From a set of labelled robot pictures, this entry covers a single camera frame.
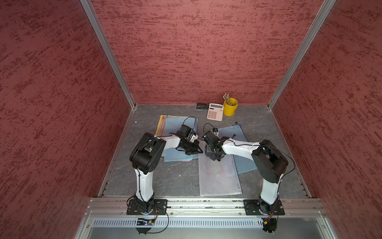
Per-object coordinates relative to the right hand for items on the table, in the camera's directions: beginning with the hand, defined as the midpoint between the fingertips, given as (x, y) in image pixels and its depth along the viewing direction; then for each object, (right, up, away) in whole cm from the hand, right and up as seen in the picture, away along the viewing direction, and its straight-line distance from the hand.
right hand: (213, 148), depth 96 cm
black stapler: (-6, +29, +22) cm, 37 cm away
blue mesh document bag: (-30, +14, +11) cm, 34 cm away
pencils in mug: (+11, +34, +10) cm, 37 cm away
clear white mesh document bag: (+1, -15, -12) cm, 19 cm away
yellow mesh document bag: (-37, +14, +11) cm, 41 cm away
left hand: (-8, -3, -4) cm, 9 cm away
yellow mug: (+15, +29, +14) cm, 35 cm away
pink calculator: (+4, +25, +18) cm, 31 cm away
